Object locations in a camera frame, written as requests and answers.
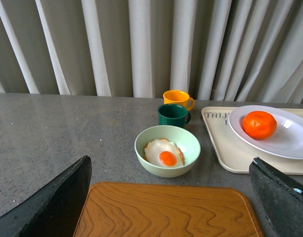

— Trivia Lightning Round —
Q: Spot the fake fried egg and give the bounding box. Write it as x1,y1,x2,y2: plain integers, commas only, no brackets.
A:
144,138,185,168

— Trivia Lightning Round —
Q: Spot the white ribbed deep plate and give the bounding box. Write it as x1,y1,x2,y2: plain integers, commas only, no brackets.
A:
228,105,303,159

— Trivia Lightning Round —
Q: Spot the white pleated curtain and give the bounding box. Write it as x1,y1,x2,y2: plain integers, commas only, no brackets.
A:
0,0,303,104

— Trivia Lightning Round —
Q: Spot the orange mandarin fruit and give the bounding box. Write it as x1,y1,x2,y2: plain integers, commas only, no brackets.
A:
242,111,277,140

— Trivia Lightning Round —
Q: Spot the dark green mug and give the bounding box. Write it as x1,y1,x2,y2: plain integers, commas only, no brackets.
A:
157,104,191,128

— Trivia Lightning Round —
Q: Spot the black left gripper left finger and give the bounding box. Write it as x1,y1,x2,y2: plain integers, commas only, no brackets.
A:
0,156,92,237

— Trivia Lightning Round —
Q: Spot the cream bear print tray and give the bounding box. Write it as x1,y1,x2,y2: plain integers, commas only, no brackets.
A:
201,107,303,175

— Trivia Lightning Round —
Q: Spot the yellow mug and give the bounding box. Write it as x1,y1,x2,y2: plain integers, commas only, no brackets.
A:
163,90,194,111

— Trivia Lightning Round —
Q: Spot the wooden cutting board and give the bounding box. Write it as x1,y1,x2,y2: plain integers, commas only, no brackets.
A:
74,182,264,237

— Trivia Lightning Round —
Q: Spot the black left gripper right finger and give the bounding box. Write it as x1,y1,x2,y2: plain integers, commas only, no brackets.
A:
249,158,303,237

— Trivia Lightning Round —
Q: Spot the light green bowl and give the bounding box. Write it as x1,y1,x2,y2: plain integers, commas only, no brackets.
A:
134,125,200,178

